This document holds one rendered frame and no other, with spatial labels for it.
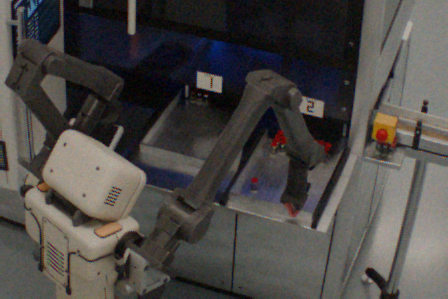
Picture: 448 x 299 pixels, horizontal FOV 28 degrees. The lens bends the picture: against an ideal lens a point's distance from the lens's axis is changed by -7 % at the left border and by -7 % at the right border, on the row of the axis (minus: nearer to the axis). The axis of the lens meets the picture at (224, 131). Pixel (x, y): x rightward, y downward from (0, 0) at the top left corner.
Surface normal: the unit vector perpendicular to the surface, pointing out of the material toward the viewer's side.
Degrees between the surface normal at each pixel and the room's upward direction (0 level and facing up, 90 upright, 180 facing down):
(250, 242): 90
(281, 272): 90
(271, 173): 0
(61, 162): 47
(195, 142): 0
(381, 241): 0
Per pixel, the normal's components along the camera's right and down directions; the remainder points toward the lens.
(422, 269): 0.04, -0.81
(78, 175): -0.48, -0.25
